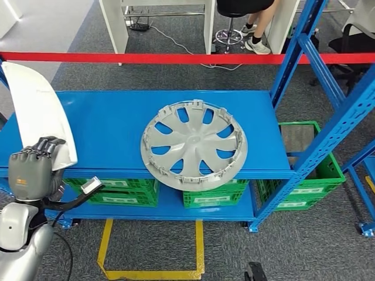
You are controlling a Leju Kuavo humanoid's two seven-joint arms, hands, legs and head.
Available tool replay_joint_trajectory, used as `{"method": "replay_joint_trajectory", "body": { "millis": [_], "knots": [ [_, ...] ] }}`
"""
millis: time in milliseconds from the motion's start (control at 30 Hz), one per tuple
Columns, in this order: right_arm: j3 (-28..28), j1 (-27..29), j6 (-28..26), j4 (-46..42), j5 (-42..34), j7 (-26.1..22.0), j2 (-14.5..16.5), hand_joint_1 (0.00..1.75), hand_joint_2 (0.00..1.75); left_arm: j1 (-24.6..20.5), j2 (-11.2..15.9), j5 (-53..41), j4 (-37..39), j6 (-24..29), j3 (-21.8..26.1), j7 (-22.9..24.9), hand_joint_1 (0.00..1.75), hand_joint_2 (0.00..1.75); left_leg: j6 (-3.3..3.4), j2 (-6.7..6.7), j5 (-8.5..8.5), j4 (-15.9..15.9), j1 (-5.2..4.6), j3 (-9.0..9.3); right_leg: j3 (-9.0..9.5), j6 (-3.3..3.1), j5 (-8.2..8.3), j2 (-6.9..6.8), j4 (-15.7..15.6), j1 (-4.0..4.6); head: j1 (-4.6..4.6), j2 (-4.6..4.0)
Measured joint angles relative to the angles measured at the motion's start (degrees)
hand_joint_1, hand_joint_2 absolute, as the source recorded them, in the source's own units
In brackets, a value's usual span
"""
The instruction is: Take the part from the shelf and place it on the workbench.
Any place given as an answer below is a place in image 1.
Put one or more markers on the grey wheel hubcap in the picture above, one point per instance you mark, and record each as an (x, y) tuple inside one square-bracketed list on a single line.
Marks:
[(193, 146)]

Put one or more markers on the white curved plastic part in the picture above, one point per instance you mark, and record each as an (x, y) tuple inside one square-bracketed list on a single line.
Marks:
[(38, 108)]

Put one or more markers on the black office chair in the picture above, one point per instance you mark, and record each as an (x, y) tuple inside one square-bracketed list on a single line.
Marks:
[(351, 44)]

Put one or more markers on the yellow floor tape square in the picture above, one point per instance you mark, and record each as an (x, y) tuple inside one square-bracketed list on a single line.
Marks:
[(370, 184)]

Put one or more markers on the red barrier tape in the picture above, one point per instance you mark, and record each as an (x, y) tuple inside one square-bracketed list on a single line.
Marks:
[(146, 58)]

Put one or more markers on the black robot right foot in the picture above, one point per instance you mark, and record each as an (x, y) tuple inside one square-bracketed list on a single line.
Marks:
[(255, 271)]

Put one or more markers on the seated person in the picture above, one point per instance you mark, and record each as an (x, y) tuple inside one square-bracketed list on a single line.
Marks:
[(263, 19)]

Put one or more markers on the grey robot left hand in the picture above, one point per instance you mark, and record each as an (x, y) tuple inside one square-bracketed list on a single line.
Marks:
[(29, 174)]

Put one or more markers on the white chair backrest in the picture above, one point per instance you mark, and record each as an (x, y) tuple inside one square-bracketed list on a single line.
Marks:
[(363, 15)]

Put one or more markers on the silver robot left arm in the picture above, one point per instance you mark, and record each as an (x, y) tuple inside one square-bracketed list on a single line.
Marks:
[(17, 240)]

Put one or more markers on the blue metal shelf rack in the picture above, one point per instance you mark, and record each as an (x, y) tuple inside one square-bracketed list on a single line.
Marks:
[(356, 186), (111, 132)]

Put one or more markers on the black bag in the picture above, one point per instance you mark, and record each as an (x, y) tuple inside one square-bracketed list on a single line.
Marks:
[(288, 42)]

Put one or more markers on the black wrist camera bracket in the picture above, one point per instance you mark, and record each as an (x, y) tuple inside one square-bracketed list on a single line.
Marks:
[(67, 203)]

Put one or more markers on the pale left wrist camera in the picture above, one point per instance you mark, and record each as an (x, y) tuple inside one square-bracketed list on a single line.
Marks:
[(91, 185)]

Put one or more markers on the black power strip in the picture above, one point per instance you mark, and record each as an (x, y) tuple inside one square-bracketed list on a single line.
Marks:
[(139, 26)]

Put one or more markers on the black stool chrome base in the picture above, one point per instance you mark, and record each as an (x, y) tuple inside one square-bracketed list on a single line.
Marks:
[(229, 37)]

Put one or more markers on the white desk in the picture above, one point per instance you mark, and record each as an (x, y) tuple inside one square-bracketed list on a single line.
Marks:
[(116, 25), (280, 29)]

